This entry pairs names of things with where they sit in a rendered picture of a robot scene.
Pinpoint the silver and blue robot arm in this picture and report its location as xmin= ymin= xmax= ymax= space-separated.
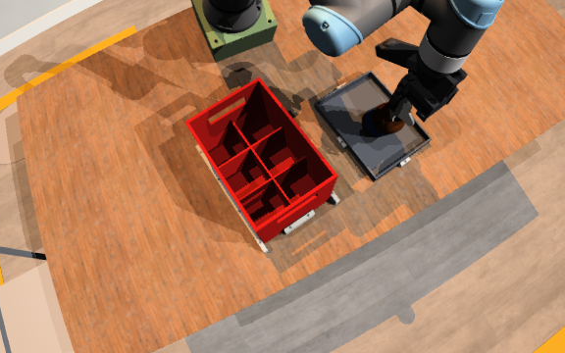
xmin=202 ymin=0 xmax=504 ymax=74

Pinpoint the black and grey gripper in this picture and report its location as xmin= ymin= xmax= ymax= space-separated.
xmin=388 ymin=50 xmax=468 ymax=126

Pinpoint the red divided crate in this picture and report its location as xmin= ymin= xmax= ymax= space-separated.
xmin=193 ymin=92 xmax=337 ymax=243

